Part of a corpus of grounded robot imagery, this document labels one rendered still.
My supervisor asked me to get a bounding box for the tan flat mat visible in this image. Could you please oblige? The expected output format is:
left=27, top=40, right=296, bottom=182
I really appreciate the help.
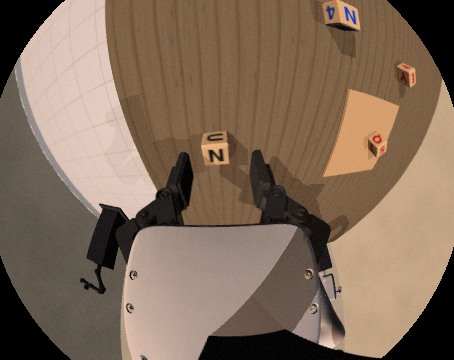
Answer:
left=322, top=89, right=399, bottom=177

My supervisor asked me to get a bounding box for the tan block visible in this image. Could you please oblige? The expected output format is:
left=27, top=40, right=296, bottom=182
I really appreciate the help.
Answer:
left=368, top=131, right=387, bottom=158
left=201, top=131, right=230, bottom=166
left=397, top=63, right=416, bottom=87
left=322, top=0, right=360, bottom=31

